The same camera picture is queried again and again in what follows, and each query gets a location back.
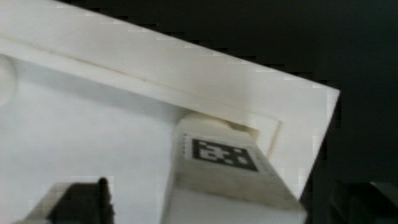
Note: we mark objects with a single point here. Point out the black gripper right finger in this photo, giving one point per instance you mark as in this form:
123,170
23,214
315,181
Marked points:
366,203

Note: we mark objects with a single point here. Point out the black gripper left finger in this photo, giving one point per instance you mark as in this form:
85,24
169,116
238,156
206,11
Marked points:
75,204

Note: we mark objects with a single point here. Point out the white table leg with tag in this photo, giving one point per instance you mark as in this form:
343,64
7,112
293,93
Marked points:
226,189

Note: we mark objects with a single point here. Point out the white square tabletop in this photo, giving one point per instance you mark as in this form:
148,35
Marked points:
85,128

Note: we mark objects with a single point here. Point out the white U-shaped fence wall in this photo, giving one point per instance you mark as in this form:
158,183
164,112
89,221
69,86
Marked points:
112,52

